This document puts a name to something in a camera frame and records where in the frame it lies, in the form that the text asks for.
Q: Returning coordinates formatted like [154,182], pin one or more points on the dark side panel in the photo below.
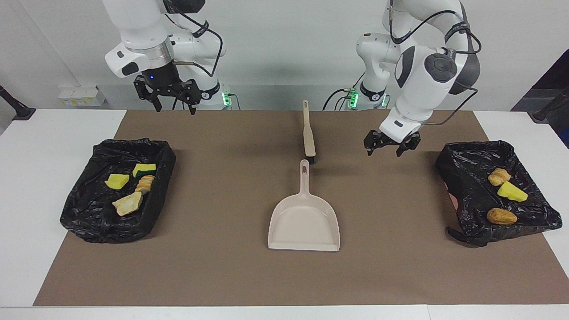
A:
[551,80]

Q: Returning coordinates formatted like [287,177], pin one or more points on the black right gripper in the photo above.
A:
[166,82]

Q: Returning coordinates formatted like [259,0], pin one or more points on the orange peanut-shaped sponge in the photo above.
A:
[502,216]

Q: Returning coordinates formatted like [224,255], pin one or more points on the brown table mat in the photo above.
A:
[222,200]

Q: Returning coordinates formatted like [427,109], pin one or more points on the black camera stand foot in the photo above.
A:
[549,106]
[15,106]

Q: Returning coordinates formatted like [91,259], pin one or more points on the orange striped foam piece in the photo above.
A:
[498,177]

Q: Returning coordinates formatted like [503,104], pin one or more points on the black trash bag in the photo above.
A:
[471,178]
[89,209]

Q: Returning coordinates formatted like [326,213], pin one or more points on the beige sponge chunk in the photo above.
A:
[129,204]
[145,183]

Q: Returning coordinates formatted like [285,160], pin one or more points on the pink waste bin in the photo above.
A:
[454,201]

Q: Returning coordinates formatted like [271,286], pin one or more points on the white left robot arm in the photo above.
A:
[422,84]

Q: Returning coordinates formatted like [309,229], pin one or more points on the beige plastic dustpan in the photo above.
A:
[304,222]

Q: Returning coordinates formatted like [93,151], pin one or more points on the white power strip box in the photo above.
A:
[82,96]

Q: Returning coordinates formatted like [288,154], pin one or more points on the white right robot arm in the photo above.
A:
[142,26]

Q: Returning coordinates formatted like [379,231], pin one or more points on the beige hand brush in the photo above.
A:
[308,138]

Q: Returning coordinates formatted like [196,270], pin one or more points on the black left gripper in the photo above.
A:
[386,138]

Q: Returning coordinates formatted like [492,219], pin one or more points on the yellow green sponge wedge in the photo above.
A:
[512,192]

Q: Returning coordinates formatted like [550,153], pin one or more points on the yellow sponge piece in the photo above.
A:
[117,181]
[144,169]

